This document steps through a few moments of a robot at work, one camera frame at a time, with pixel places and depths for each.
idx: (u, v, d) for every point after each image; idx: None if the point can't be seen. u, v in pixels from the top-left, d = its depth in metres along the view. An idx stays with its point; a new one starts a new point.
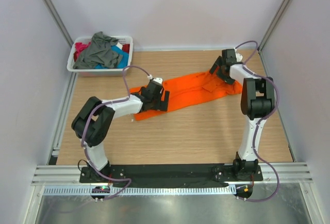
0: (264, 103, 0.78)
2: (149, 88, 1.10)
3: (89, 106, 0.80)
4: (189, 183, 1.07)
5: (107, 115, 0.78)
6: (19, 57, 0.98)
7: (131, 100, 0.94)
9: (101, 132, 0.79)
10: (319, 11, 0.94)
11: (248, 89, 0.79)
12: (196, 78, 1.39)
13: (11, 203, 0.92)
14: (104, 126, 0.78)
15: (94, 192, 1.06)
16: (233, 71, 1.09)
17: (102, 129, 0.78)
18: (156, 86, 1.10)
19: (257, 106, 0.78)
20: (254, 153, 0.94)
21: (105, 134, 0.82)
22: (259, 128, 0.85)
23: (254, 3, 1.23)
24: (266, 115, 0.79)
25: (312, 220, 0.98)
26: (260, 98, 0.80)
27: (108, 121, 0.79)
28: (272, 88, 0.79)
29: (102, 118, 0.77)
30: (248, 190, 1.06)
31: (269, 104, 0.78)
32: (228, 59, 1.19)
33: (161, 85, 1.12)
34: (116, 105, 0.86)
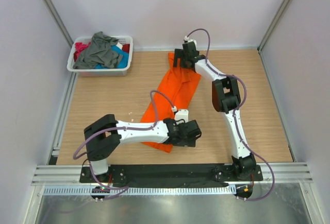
0: (232, 98, 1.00)
2: (190, 126, 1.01)
3: (103, 121, 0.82)
4: (190, 183, 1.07)
5: (110, 143, 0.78)
6: (19, 57, 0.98)
7: (154, 131, 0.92)
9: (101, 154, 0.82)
10: (319, 11, 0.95)
11: (218, 92, 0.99)
12: (168, 81, 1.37)
13: (11, 203, 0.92)
14: (103, 150, 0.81)
15: (95, 192, 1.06)
16: (196, 67, 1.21)
17: (102, 151, 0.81)
18: (196, 128, 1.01)
19: (227, 102, 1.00)
20: (246, 148, 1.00)
21: (105, 156, 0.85)
22: (236, 119, 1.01)
23: (254, 3, 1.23)
24: (236, 106, 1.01)
25: (312, 220, 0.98)
26: (227, 96, 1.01)
27: (109, 148, 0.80)
28: (236, 84, 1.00)
29: (104, 142, 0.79)
30: (248, 190, 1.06)
31: (236, 98, 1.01)
32: (191, 53, 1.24)
33: (199, 131, 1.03)
34: (129, 133, 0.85)
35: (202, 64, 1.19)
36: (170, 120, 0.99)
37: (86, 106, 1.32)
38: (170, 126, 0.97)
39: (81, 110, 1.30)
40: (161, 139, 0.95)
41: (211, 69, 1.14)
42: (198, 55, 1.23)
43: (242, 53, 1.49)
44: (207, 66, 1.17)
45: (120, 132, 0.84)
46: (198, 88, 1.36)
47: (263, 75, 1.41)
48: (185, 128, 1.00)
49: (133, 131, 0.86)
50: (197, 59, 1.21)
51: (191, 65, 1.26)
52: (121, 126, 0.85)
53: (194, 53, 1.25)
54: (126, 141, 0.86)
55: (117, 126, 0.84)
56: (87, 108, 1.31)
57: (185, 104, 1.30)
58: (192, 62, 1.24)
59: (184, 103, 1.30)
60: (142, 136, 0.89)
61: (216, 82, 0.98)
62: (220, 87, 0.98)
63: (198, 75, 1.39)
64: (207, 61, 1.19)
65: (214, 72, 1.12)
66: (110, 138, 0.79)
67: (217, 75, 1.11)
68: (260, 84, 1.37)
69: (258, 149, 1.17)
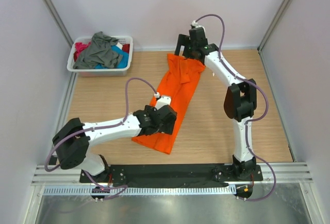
0: (248, 105, 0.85)
2: (161, 112, 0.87)
3: (69, 127, 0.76)
4: (190, 183, 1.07)
5: (77, 147, 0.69)
6: (19, 57, 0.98)
7: (126, 126, 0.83)
9: (71, 160, 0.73)
10: (319, 11, 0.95)
11: (233, 99, 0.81)
12: (167, 81, 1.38)
13: (11, 203, 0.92)
14: (73, 157, 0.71)
15: (94, 192, 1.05)
16: (207, 62, 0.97)
17: (71, 158, 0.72)
18: (169, 113, 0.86)
19: (243, 110, 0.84)
20: (250, 153, 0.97)
21: (80, 161, 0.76)
22: (248, 127, 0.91)
23: (254, 3, 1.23)
24: (251, 114, 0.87)
25: (312, 220, 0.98)
26: (243, 102, 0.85)
27: (79, 152, 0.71)
28: (254, 88, 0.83)
29: (72, 147, 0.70)
30: (248, 190, 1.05)
31: (252, 105, 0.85)
32: (199, 41, 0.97)
33: (176, 113, 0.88)
34: (97, 133, 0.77)
35: (215, 58, 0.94)
36: (140, 112, 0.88)
37: (86, 106, 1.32)
38: (141, 118, 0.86)
39: (81, 110, 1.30)
40: (135, 131, 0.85)
41: (226, 67, 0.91)
42: (209, 46, 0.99)
43: (242, 53, 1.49)
44: (220, 63, 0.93)
45: (87, 134, 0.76)
46: (198, 89, 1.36)
47: (263, 75, 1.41)
48: (158, 116, 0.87)
49: (102, 130, 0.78)
50: (208, 50, 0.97)
51: (199, 55, 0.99)
52: (88, 127, 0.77)
53: (203, 42, 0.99)
54: (98, 141, 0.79)
55: (84, 128, 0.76)
56: (87, 108, 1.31)
57: (185, 104, 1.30)
58: (202, 52, 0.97)
59: (183, 103, 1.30)
60: (112, 133, 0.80)
61: (233, 88, 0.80)
62: (237, 93, 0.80)
63: (197, 74, 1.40)
64: (221, 55, 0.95)
65: (230, 73, 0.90)
66: (77, 141, 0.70)
67: (233, 78, 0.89)
68: (260, 84, 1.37)
69: (258, 149, 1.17)
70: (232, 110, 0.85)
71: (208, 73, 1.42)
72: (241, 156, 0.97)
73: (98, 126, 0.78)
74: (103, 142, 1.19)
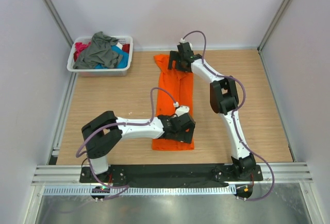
0: (230, 100, 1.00)
2: (182, 118, 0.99)
3: (102, 118, 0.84)
4: (190, 183, 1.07)
5: (111, 138, 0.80)
6: (19, 57, 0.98)
7: (152, 126, 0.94)
9: (102, 150, 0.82)
10: (319, 11, 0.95)
11: (215, 93, 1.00)
12: (164, 81, 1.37)
13: (12, 203, 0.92)
14: (104, 146, 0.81)
15: (95, 192, 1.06)
16: (194, 68, 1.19)
17: (103, 147, 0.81)
18: (189, 121, 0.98)
19: (226, 103, 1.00)
20: (246, 149, 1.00)
21: (106, 152, 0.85)
22: (235, 120, 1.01)
23: (254, 3, 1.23)
24: (235, 107, 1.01)
25: (312, 220, 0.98)
26: (226, 97, 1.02)
27: (110, 142, 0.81)
28: (234, 83, 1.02)
29: (106, 137, 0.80)
30: (248, 190, 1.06)
31: (234, 100, 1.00)
32: (186, 54, 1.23)
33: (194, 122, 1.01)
34: (129, 128, 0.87)
35: (199, 64, 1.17)
36: (163, 117, 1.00)
37: (86, 106, 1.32)
38: (163, 122, 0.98)
39: (81, 110, 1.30)
40: (158, 134, 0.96)
41: (209, 69, 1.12)
42: (195, 55, 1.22)
43: (242, 53, 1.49)
44: (203, 67, 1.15)
45: (120, 127, 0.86)
46: (198, 88, 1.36)
47: (263, 75, 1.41)
48: (177, 121, 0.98)
49: (132, 127, 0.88)
50: (194, 58, 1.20)
51: (186, 64, 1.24)
52: (121, 122, 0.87)
53: (190, 53, 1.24)
54: (125, 137, 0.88)
55: (116, 122, 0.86)
56: (87, 108, 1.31)
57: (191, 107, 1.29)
58: (188, 61, 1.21)
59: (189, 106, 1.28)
60: (139, 131, 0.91)
61: (214, 83, 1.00)
62: (218, 87, 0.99)
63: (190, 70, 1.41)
64: (204, 62, 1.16)
65: (211, 73, 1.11)
66: (111, 132, 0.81)
67: (214, 76, 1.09)
68: (260, 84, 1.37)
69: (258, 149, 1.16)
70: (217, 105, 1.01)
71: None
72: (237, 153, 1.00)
73: (129, 122, 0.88)
74: None
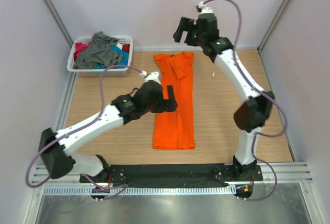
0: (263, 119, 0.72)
2: (144, 91, 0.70)
3: (43, 138, 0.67)
4: (189, 183, 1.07)
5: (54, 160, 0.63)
6: (19, 58, 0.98)
7: (104, 119, 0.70)
9: (58, 170, 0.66)
10: (319, 11, 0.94)
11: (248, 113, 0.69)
12: (164, 82, 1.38)
13: (11, 203, 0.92)
14: (57, 166, 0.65)
15: (94, 192, 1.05)
16: (219, 61, 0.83)
17: (56, 168, 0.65)
18: (152, 89, 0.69)
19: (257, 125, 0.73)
20: (252, 157, 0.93)
21: (69, 167, 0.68)
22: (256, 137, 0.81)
23: (254, 3, 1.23)
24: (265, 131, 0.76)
25: (312, 220, 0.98)
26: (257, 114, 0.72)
27: (60, 163, 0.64)
28: (273, 99, 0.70)
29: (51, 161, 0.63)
30: (248, 190, 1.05)
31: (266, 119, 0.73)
32: (209, 34, 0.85)
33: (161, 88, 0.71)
34: (73, 137, 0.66)
35: (229, 60, 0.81)
36: (120, 98, 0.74)
37: (86, 106, 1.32)
38: (120, 105, 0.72)
39: (81, 110, 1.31)
40: (118, 121, 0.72)
41: (243, 75, 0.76)
42: (221, 41, 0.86)
43: (242, 53, 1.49)
44: (235, 65, 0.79)
45: (62, 142, 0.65)
46: (198, 89, 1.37)
47: (263, 75, 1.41)
48: (139, 96, 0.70)
49: (79, 134, 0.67)
50: (221, 46, 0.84)
51: (209, 52, 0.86)
52: (62, 135, 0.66)
53: (214, 34, 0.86)
54: (78, 146, 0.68)
55: (57, 137, 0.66)
56: (87, 108, 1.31)
57: (191, 108, 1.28)
58: (213, 48, 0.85)
59: (190, 105, 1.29)
60: (88, 134, 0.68)
61: (249, 101, 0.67)
62: (254, 107, 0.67)
63: (190, 70, 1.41)
64: (235, 57, 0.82)
65: (247, 83, 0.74)
66: (53, 152, 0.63)
67: (250, 89, 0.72)
68: (260, 84, 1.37)
69: (258, 149, 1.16)
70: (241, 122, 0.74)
71: (207, 73, 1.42)
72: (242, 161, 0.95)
73: (72, 131, 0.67)
74: (103, 142, 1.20)
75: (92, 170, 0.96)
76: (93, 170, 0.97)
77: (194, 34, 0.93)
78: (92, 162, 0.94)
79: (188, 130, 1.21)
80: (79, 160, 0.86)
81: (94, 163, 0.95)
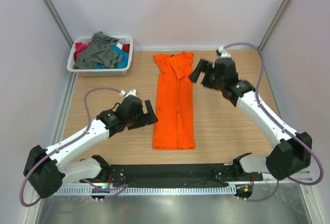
0: (301, 164, 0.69)
2: (125, 105, 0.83)
3: (32, 156, 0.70)
4: (190, 183, 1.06)
5: (47, 175, 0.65)
6: (19, 58, 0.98)
7: (91, 133, 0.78)
9: (49, 187, 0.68)
10: (319, 11, 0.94)
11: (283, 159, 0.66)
12: (163, 81, 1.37)
13: (12, 203, 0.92)
14: (48, 183, 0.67)
15: (94, 192, 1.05)
16: (242, 104, 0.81)
17: (47, 185, 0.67)
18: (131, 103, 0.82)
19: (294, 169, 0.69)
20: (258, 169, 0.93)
21: (59, 184, 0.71)
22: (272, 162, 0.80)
23: (254, 3, 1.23)
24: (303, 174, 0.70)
25: (312, 220, 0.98)
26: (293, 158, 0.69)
27: (51, 178, 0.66)
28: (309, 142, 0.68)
29: (43, 176, 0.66)
30: (248, 190, 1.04)
31: (306, 164, 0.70)
32: (228, 77, 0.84)
33: (138, 102, 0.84)
34: (64, 152, 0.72)
35: (252, 102, 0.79)
36: (103, 113, 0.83)
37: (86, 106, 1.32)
38: (105, 119, 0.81)
39: (81, 110, 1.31)
40: (104, 134, 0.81)
41: (269, 116, 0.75)
42: (242, 84, 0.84)
43: (241, 53, 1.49)
44: (260, 107, 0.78)
45: (54, 157, 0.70)
46: (198, 89, 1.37)
47: (263, 75, 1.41)
48: (122, 110, 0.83)
49: (69, 148, 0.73)
50: (241, 89, 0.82)
51: (230, 96, 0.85)
52: (52, 151, 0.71)
53: (233, 78, 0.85)
54: (68, 159, 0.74)
55: (47, 154, 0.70)
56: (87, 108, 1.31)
57: (191, 108, 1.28)
58: (233, 92, 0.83)
59: (189, 105, 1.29)
60: (78, 148, 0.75)
61: (283, 146, 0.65)
62: (289, 151, 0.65)
63: (190, 70, 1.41)
64: (259, 99, 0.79)
65: (276, 125, 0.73)
66: (45, 168, 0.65)
67: (280, 131, 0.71)
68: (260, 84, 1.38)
69: (258, 149, 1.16)
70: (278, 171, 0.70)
71: None
72: (243, 166, 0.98)
73: (62, 147, 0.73)
74: (103, 142, 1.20)
75: (86, 175, 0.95)
76: (87, 175, 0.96)
77: (212, 76, 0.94)
78: (85, 168, 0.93)
79: (188, 130, 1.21)
80: (69, 170, 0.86)
81: (88, 169, 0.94)
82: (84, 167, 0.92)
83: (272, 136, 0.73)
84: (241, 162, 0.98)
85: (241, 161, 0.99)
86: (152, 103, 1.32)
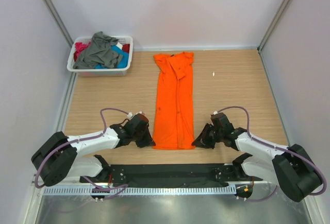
0: (311, 177, 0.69)
2: (134, 121, 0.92)
3: (52, 141, 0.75)
4: (189, 183, 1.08)
5: (65, 158, 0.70)
6: (19, 58, 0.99)
7: (106, 136, 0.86)
9: (59, 173, 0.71)
10: (319, 11, 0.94)
11: (285, 173, 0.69)
12: (164, 81, 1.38)
13: (12, 203, 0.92)
14: (61, 168, 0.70)
15: (94, 192, 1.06)
16: (240, 145, 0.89)
17: (60, 170, 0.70)
18: (141, 121, 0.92)
19: (306, 184, 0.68)
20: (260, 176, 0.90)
21: (65, 174, 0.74)
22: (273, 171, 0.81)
23: (254, 3, 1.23)
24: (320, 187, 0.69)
25: (312, 220, 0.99)
26: (301, 175, 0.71)
27: (66, 164, 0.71)
28: (304, 155, 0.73)
29: (59, 159, 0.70)
30: (248, 190, 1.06)
31: (316, 176, 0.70)
32: (224, 128, 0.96)
33: (146, 120, 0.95)
34: (82, 144, 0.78)
35: (245, 138, 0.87)
36: (116, 125, 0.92)
37: (86, 106, 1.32)
38: (116, 130, 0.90)
39: (81, 110, 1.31)
40: (114, 142, 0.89)
41: (262, 143, 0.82)
42: (235, 130, 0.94)
43: (241, 53, 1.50)
44: (253, 140, 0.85)
45: (73, 145, 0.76)
46: (198, 89, 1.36)
47: (263, 75, 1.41)
48: (130, 125, 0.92)
49: (86, 142, 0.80)
50: (235, 135, 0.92)
51: (230, 143, 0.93)
52: (73, 139, 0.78)
53: (229, 127, 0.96)
54: (81, 154, 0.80)
55: (68, 140, 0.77)
56: (88, 108, 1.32)
57: (191, 108, 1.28)
58: (231, 139, 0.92)
59: (189, 105, 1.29)
60: (94, 144, 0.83)
61: (279, 159, 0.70)
62: (286, 164, 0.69)
63: (190, 70, 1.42)
64: (250, 134, 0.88)
65: (268, 147, 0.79)
66: (64, 152, 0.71)
67: (274, 151, 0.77)
68: (260, 84, 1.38)
69: None
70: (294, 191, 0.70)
71: (207, 73, 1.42)
72: (245, 169, 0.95)
73: (82, 138, 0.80)
74: None
75: (87, 173, 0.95)
76: (87, 174, 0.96)
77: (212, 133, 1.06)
78: (88, 166, 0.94)
79: (188, 130, 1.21)
80: (74, 164, 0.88)
81: (90, 167, 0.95)
82: (87, 164, 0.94)
83: (269, 158, 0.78)
84: (243, 166, 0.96)
85: (243, 165, 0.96)
86: (152, 103, 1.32)
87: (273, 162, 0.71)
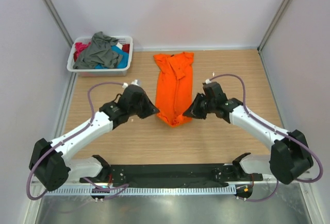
0: (304, 165, 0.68)
2: (127, 96, 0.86)
3: (37, 150, 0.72)
4: (189, 183, 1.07)
5: (52, 166, 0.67)
6: (19, 58, 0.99)
7: (95, 124, 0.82)
9: (56, 177, 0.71)
10: (319, 11, 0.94)
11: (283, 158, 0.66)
12: (163, 81, 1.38)
13: (12, 203, 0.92)
14: (56, 174, 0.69)
15: (94, 192, 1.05)
16: (234, 120, 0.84)
17: (54, 175, 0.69)
18: (133, 92, 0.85)
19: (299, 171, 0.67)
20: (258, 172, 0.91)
21: (64, 175, 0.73)
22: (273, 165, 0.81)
23: (254, 3, 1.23)
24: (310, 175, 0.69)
25: (312, 220, 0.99)
26: (296, 160, 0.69)
27: (58, 170, 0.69)
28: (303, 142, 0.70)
29: (49, 168, 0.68)
30: (248, 190, 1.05)
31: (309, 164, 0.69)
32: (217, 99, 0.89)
33: (139, 91, 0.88)
34: (68, 144, 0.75)
35: (242, 114, 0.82)
36: (106, 105, 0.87)
37: (86, 106, 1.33)
38: (108, 111, 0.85)
39: (81, 110, 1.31)
40: (107, 125, 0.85)
41: (261, 122, 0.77)
42: (229, 100, 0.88)
43: (241, 53, 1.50)
44: (250, 118, 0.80)
45: (59, 149, 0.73)
46: (198, 89, 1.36)
47: (263, 75, 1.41)
48: (124, 101, 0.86)
49: (73, 140, 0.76)
50: (229, 105, 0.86)
51: (223, 114, 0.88)
52: (57, 143, 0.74)
53: (221, 98, 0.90)
54: (71, 152, 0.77)
55: (52, 145, 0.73)
56: (88, 108, 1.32)
57: None
58: (224, 110, 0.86)
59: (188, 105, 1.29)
60: (83, 138, 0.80)
61: (278, 145, 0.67)
62: (285, 150, 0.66)
63: (190, 70, 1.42)
64: (247, 109, 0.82)
65: (268, 128, 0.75)
66: (50, 159, 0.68)
67: (273, 133, 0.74)
68: (260, 84, 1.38)
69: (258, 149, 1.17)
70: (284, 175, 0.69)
71: (207, 73, 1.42)
72: (243, 167, 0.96)
73: (66, 138, 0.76)
74: (103, 142, 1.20)
75: (87, 173, 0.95)
76: (88, 174, 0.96)
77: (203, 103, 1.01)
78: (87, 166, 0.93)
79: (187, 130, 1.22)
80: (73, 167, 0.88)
81: (89, 167, 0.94)
82: (85, 165, 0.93)
83: (267, 140, 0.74)
84: (241, 164, 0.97)
85: (241, 164, 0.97)
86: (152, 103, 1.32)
87: (272, 147, 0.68)
